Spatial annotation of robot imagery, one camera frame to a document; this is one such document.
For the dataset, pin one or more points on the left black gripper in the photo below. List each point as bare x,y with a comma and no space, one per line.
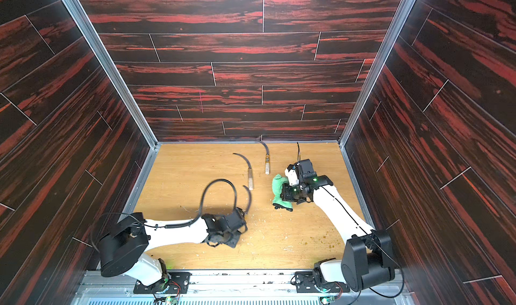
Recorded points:
234,244

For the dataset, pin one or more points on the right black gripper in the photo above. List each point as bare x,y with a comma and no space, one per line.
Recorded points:
287,193

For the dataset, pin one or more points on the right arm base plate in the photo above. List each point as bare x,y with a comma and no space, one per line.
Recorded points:
309,282

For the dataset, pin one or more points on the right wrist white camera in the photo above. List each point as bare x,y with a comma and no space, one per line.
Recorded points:
292,175

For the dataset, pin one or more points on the green microfibre rag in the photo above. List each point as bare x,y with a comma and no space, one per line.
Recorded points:
277,189

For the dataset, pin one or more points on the sickle with yellow label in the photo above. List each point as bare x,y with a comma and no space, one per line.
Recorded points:
267,156

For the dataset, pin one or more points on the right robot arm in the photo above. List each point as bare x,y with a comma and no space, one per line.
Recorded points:
367,259

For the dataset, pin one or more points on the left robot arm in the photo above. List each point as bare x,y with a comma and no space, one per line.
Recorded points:
123,250

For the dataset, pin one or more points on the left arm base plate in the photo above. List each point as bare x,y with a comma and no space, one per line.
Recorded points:
161,283

